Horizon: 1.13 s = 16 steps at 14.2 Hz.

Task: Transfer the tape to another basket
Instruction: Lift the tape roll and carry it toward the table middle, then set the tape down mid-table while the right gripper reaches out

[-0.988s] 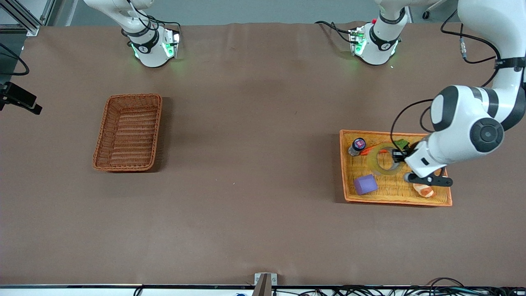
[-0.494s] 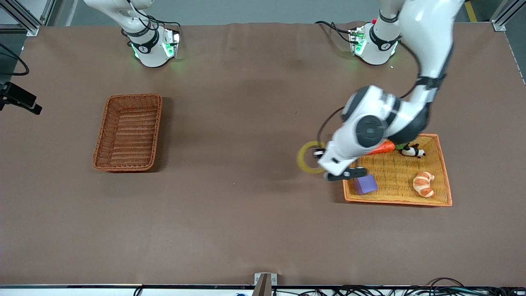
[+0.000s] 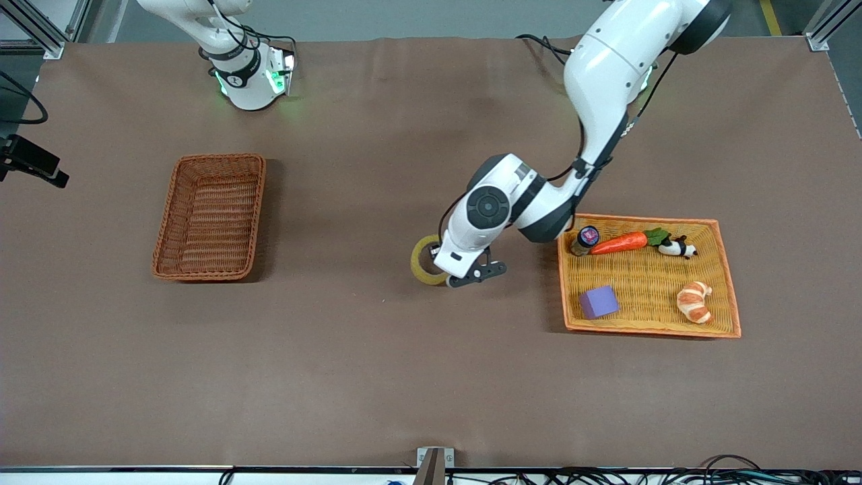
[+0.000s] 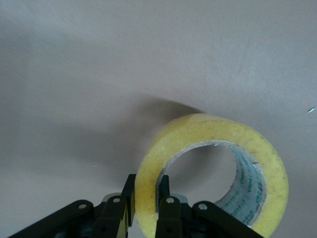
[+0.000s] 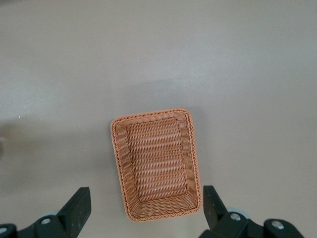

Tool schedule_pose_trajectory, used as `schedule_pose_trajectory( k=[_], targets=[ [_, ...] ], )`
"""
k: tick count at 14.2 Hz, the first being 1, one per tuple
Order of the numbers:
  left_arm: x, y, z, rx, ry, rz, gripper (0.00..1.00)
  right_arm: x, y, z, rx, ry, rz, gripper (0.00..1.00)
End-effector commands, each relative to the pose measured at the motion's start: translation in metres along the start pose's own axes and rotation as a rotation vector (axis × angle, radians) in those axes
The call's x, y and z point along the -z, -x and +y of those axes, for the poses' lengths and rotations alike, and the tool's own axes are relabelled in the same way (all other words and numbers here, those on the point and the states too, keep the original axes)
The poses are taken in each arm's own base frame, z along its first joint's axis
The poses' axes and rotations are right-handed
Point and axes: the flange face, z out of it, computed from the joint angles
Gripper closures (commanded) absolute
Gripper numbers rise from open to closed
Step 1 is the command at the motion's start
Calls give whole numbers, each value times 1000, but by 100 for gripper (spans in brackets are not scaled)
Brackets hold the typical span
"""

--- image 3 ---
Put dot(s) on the small bottle with purple cap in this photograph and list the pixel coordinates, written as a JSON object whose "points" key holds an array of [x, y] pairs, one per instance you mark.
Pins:
{"points": [[586, 237]]}

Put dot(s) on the aluminium frame post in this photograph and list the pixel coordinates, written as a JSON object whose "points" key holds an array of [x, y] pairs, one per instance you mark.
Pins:
{"points": [[818, 40], [40, 37]]}

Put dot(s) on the yellowish clear tape roll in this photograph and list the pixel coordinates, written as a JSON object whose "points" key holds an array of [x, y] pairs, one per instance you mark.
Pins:
{"points": [[417, 263]]}

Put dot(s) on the black white panda toy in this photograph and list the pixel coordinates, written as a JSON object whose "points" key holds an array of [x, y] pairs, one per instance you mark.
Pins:
{"points": [[673, 248]]}

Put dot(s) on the orange toy carrot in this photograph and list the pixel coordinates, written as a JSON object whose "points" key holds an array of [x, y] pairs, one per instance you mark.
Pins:
{"points": [[619, 242]]}

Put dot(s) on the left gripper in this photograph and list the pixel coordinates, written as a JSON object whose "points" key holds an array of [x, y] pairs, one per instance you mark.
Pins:
{"points": [[434, 250]]}

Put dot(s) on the orange wicker tray basket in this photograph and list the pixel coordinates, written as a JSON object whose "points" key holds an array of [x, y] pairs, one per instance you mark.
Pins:
{"points": [[646, 316]]}

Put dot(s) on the brown wicker basket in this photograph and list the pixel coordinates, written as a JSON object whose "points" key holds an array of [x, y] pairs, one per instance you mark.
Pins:
{"points": [[215, 222]]}

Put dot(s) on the toy croissant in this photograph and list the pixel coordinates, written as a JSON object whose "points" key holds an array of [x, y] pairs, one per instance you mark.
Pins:
{"points": [[693, 303]]}

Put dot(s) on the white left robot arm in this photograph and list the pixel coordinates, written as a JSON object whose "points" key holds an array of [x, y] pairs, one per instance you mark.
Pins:
{"points": [[606, 60]]}

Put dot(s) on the purple foam cube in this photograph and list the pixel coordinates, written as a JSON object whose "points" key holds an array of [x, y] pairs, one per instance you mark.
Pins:
{"points": [[599, 302]]}

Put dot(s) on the black side camera device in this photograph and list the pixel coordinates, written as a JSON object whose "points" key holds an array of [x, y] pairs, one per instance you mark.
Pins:
{"points": [[30, 158]]}

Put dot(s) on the brown table cover sheet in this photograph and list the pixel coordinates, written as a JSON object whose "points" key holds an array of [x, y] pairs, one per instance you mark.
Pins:
{"points": [[431, 370]]}

